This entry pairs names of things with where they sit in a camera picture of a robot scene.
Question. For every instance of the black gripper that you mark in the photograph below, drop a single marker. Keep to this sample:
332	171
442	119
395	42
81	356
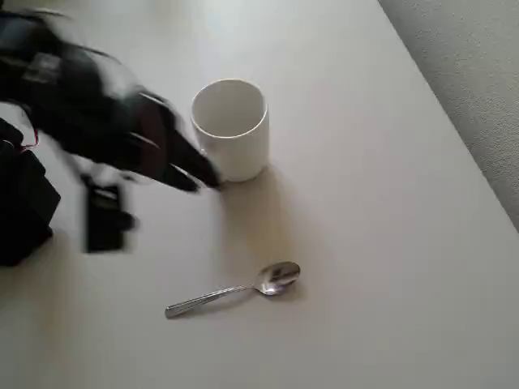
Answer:
152	139

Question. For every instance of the silver metal spoon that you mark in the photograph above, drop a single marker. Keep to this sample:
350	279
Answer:
277	277

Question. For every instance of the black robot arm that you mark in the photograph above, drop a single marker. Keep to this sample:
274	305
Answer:
24	202

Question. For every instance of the white ceramic mug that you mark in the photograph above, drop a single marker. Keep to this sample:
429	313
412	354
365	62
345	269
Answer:
239	150

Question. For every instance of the black gripper camera module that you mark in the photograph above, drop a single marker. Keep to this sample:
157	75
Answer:
103	219

